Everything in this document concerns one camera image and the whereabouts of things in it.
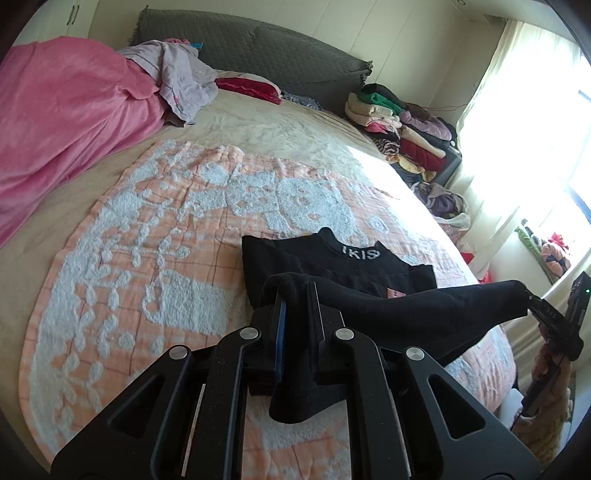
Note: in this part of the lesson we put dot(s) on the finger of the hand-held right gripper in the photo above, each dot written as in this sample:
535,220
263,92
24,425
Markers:
554,323

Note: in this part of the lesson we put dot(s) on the grey quilted headboard cushion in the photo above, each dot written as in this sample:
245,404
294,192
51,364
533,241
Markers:
277,50

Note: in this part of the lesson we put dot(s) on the black long-sleeved sweater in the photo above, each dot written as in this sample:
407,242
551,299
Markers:
369,295

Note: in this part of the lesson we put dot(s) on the red pillow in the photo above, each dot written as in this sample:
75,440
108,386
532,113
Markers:
249,86

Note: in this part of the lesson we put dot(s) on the bag of clothes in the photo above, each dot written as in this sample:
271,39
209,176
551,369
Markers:
443,203

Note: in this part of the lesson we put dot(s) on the pile of folded clothes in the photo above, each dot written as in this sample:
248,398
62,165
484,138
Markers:
406,129

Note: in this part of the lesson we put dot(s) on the pink blanket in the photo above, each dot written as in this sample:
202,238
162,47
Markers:
64,115

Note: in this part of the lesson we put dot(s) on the person's right forearm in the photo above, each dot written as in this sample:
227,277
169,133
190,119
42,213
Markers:
549,415

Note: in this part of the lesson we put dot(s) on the colourful floral cloth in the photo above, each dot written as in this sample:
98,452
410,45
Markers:
549,256

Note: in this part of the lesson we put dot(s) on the small red item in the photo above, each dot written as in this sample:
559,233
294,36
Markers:
482,276

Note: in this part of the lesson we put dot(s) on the black storage box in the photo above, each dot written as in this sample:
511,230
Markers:
452,166

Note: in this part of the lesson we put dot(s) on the white wardrobe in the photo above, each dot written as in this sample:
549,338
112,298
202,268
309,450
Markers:
92,16

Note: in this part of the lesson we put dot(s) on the lilac garment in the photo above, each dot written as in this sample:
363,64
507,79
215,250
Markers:
180,74

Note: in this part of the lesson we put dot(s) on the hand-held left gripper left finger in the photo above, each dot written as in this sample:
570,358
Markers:
279,337

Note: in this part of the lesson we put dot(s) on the dark patterned cloth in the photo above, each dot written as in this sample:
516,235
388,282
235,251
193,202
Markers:
300,99

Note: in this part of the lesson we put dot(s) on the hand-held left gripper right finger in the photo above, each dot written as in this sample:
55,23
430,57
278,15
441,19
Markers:
314,332

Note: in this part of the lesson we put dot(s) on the person's right hand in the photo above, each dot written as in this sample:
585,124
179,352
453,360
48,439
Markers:
542,362

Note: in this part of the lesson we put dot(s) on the orange and white patterned blanket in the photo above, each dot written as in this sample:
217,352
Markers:
161,258

